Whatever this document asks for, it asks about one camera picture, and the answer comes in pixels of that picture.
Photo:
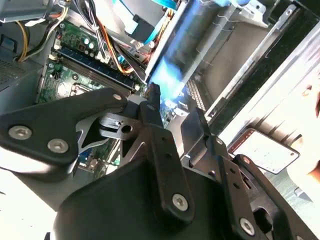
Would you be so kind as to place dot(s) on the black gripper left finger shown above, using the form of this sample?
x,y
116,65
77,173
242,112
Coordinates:
x,y
50,125

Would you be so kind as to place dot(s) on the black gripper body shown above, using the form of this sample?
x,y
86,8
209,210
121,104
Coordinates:
x,y
120,205

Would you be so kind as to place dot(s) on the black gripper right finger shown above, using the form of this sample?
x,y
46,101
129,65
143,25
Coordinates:
x,y
240,200

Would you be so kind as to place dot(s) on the smartphone with bright screen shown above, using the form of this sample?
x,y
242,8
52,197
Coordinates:
x,y
265,150

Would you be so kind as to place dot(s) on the person's hand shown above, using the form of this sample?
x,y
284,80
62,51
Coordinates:
x,y
313,140

